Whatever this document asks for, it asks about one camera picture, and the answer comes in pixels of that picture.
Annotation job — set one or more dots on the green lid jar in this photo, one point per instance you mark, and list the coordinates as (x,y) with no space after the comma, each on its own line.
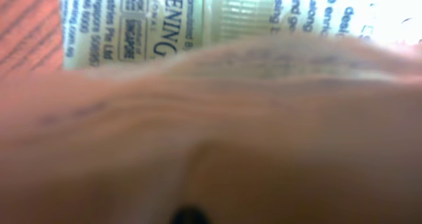
(98,33)

